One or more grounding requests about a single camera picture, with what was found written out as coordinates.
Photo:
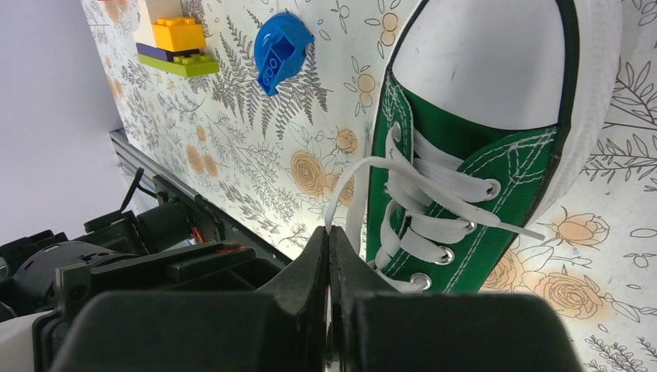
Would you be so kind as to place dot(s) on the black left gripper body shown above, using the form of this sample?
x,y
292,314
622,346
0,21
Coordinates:
x,y
70,274

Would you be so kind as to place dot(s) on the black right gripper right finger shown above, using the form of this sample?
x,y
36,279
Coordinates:
x,y
379,329

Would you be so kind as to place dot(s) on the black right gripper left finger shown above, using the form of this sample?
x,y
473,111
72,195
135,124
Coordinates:
x,y
281,326

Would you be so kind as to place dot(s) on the green canvas sneaker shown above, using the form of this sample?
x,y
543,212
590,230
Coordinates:
x,y
487,113

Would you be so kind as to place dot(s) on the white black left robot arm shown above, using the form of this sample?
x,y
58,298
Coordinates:
x,y
172,247

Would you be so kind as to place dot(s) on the floral table mat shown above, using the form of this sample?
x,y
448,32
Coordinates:
x,y
273,162

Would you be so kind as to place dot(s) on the blue plastic cap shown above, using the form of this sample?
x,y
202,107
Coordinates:
x,y
280,50

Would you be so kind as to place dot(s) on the stacked colourful toy bricks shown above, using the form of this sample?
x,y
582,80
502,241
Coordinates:
x,y
169,41

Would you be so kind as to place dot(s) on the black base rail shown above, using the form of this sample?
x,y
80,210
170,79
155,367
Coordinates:
x,y
195,205

